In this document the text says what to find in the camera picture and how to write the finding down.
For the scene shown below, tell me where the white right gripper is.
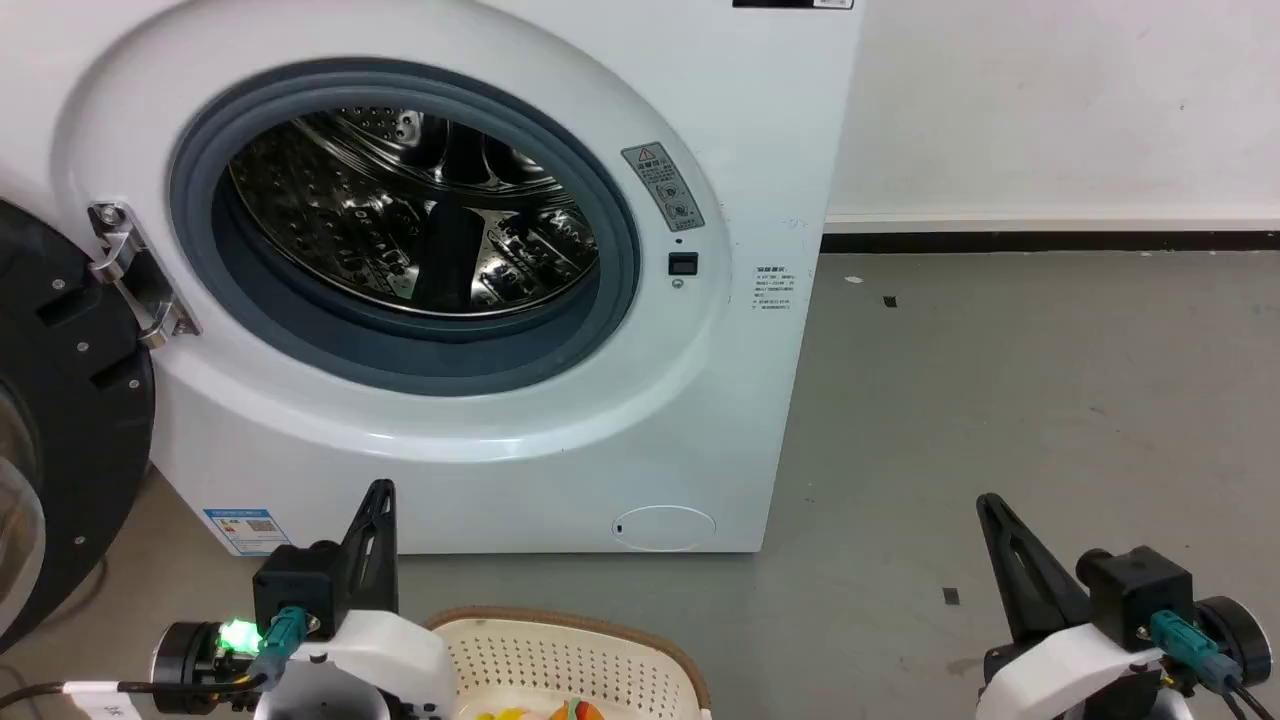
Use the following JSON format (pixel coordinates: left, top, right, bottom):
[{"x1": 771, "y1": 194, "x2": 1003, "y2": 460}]
[{"x1": 976, "y1": 492, "x2": 1193, "y2": 720}]

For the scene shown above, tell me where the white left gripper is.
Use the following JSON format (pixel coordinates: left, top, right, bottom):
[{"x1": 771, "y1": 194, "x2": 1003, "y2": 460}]
[{"x1": 255, "y1": 479, "x2": 459, "y2": 720}]

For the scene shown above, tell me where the black washing machine door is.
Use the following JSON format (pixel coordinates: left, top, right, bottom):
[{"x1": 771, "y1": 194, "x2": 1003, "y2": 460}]
[{"x1": 0, "y1": 198, "x2": 157, "y2": 656}]

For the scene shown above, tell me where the stainless steel washing machine drum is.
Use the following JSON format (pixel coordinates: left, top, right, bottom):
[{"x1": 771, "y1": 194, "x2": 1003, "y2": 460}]
[{"x1": 228, "y1": 108, "x2": 601, "y2": 320}]

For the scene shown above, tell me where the blue energy label sticker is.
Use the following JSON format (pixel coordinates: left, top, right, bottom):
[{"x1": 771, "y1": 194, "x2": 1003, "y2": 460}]
[{"x1": 203, "y1": 508, "x2": 292, "y2": 557}]

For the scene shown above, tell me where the cream perforated laundry basket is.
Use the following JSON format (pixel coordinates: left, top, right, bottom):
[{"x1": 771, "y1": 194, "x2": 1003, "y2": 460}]
[{"x1": 425, "y1": 605, "x2": 714, "y2": 720}]

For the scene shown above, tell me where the grey rubber door gasket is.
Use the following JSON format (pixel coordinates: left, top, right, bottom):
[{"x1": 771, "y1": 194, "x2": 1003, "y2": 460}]
[{"x1": 167, "y1": 58, "x2": 644, "y2": 397}]

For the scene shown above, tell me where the round white filter cover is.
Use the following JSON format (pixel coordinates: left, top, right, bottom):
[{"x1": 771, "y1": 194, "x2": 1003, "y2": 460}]
[{"x1": 612, "y1": 505, "x2": 718, "y2": 553}]

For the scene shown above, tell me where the black baseboard strip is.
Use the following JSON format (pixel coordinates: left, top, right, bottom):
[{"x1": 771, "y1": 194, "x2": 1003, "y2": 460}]
[{"x1": 820, "y1": 231, "x2": 1280, "y2": 254}]

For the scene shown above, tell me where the white front-load washing machine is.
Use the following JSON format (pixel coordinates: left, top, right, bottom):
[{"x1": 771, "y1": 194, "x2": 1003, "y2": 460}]
[{"x1": 0, "y1": 0, "x2": 866, "y2": 557}]

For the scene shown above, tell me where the silver metal door hinge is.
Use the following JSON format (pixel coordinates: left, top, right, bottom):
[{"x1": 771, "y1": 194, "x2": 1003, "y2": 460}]
[{"x1": 88, "y1": 202, "x2": 201, "y2": 350}]

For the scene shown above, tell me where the small white spec sticker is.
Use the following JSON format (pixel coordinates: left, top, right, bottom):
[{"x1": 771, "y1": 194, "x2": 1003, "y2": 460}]
[{"x1": 752, "y1": 265, "x2": 794, "y2": 314}]

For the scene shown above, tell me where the grey warning label sticker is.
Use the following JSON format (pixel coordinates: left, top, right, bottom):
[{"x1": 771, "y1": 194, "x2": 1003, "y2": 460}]
[{"x1": 621, "y1": 142, "x2": 706, "y2": 234}]

